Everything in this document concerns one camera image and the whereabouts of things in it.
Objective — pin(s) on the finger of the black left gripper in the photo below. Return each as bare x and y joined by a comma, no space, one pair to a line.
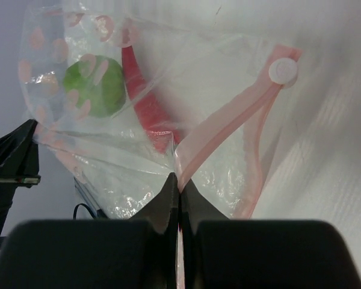
19,156

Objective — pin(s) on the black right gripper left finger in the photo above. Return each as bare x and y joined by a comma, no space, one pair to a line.
139,252

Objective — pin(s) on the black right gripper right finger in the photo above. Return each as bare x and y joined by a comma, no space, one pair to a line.
224,253

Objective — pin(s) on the clear zip top bag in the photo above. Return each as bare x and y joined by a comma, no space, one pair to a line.
215,87

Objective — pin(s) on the white zip slider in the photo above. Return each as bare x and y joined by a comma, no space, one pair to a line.
284,72

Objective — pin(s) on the green fake lime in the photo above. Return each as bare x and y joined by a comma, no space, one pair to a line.
99,82

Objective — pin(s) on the red fake chili pepper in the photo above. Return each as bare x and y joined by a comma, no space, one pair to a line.
153,118

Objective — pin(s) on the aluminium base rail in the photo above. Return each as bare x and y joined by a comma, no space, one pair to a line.
87,206

